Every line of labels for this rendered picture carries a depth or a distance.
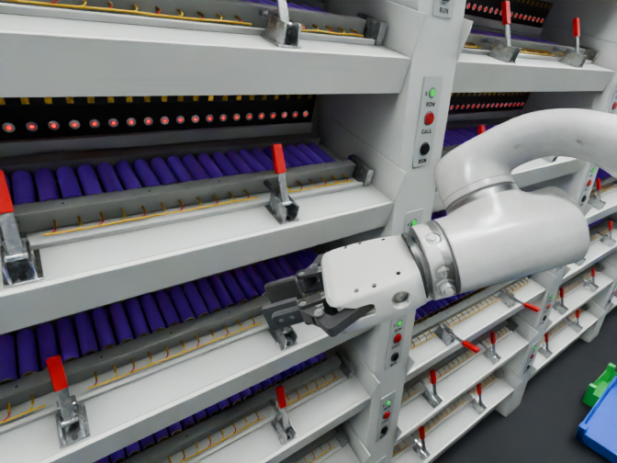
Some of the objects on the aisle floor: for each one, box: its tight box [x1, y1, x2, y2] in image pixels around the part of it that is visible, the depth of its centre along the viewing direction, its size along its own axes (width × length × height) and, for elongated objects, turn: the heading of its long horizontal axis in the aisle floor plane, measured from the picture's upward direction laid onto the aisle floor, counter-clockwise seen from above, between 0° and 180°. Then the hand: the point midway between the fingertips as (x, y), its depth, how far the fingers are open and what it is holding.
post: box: [318, 0, 466, 463], centre depth 66 cm, size 20×9×174 cm, turn 32°
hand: (283, 301), depth 42 cm, fingers open, 3 cm apart
